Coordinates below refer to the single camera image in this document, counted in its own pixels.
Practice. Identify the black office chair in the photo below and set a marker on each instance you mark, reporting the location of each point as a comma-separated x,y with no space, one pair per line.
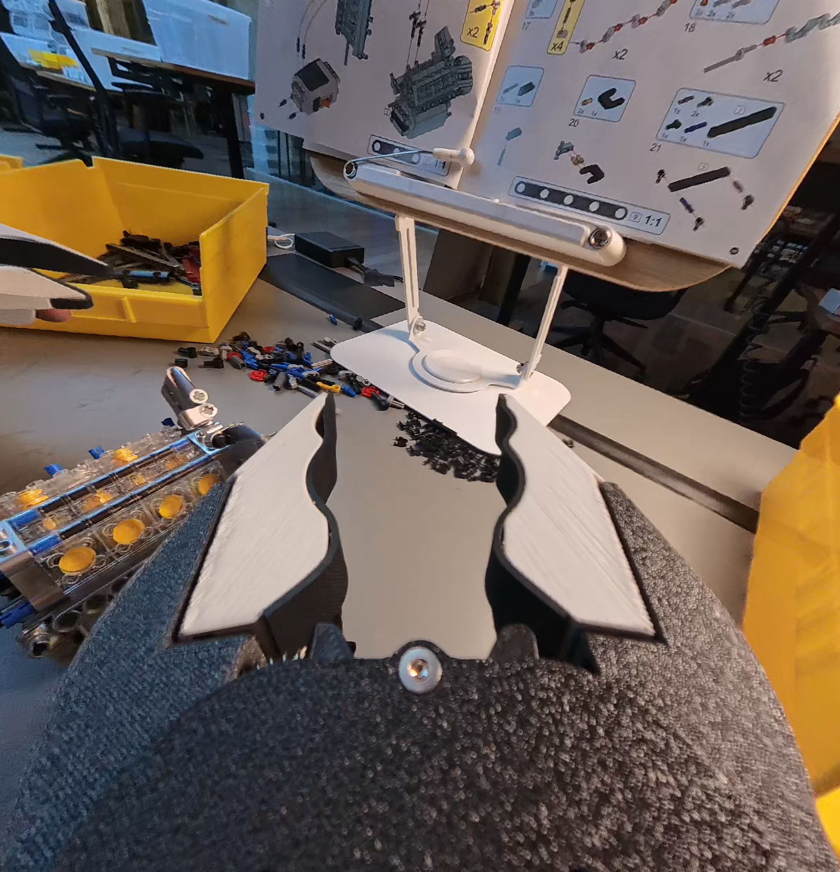
618,320

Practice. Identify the pile of black pins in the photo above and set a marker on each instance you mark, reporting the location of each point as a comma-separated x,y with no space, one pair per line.
447,450

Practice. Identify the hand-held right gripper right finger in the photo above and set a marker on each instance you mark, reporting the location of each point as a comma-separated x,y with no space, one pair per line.
577,545

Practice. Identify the background desk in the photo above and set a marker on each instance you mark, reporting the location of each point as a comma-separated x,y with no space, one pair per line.
189,41

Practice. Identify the pile of coloured brick parts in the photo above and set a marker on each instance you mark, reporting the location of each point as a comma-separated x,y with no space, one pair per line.
291,371

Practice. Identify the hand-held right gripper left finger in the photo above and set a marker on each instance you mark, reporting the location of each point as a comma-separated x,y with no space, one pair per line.
257,545

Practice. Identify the toy brick engine model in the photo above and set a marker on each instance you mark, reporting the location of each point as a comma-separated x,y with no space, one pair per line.
107,518

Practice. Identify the large yellow plastic bin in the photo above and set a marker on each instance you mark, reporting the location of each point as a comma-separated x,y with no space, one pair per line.
161,314

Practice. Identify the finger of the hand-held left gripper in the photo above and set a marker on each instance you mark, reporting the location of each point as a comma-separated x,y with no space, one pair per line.
18,252
25,290

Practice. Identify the black power adapter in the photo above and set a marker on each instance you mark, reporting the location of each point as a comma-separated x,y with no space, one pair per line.
328,250

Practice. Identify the building instruction booklet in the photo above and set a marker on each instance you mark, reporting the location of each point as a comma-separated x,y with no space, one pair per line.
597,123

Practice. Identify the grey desk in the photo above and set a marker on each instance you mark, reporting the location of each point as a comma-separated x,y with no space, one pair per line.
66,368

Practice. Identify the heap of dark brick beams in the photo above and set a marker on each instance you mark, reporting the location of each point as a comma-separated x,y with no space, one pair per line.
148,259

